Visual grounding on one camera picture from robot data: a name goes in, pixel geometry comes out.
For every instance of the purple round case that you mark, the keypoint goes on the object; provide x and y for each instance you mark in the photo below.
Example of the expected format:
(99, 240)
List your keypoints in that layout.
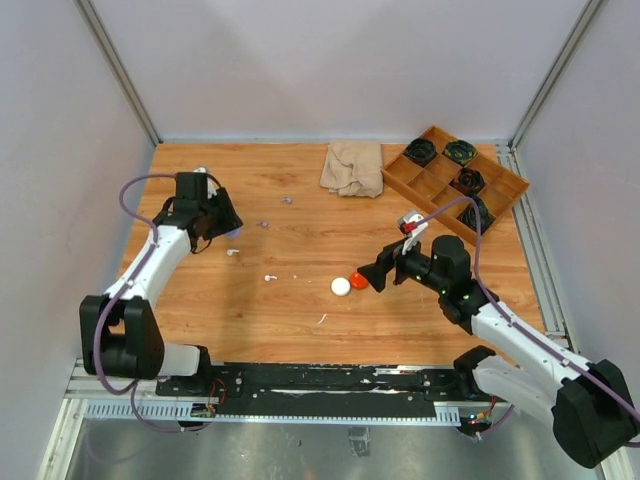
(234, 233)

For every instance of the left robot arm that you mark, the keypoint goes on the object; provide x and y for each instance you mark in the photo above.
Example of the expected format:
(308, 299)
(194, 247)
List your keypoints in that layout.
(120, 337)

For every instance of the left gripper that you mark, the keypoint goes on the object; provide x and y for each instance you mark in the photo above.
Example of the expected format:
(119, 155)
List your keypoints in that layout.
(230, 220)

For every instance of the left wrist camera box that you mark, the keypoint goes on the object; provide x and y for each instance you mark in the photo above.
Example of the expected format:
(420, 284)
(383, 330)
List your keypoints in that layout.
(212, 185)

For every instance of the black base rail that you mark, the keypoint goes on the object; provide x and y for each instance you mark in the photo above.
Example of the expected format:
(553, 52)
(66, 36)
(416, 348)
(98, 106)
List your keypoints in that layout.
(318, 392)

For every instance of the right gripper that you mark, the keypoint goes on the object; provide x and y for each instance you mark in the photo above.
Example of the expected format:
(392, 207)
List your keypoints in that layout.
(376, 272)

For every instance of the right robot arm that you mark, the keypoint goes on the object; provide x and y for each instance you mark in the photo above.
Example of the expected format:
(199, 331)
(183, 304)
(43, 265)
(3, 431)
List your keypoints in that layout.
(587, 405)

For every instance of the wooden compartment tray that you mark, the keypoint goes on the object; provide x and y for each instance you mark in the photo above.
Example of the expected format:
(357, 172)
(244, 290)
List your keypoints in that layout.
(434, 184)

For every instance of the dark rolled sock top-left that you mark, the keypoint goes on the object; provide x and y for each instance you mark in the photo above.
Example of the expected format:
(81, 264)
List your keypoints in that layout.
(421, 151)

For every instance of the dark rolled sock bottom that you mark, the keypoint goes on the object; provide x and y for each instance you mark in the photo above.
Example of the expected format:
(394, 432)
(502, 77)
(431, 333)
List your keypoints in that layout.
(476, 215)

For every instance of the dark rolled sock middle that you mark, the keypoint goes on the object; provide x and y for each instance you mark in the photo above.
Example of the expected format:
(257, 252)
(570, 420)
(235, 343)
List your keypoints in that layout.
(468, 182)

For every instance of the dark rolled sock top-right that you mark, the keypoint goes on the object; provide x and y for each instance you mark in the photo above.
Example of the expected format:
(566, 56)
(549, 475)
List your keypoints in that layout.
(459, 151)

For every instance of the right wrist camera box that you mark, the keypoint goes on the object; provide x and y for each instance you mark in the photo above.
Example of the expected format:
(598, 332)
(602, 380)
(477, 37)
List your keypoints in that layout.
(413, 225)

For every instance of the orange round case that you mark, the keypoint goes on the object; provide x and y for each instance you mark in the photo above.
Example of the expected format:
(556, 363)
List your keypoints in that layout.
(358, 281)

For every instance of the white earbud charging case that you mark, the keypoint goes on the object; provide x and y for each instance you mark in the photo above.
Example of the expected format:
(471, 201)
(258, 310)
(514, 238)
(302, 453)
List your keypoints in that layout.
(340, 286)

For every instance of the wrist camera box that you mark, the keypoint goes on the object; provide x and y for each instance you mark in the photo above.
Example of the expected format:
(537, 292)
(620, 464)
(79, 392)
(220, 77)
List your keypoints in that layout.
(413, 225)
(212, 185)

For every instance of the beige folded cloth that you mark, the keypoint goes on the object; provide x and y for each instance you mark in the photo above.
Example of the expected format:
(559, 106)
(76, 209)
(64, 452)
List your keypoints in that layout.
(353, 169)

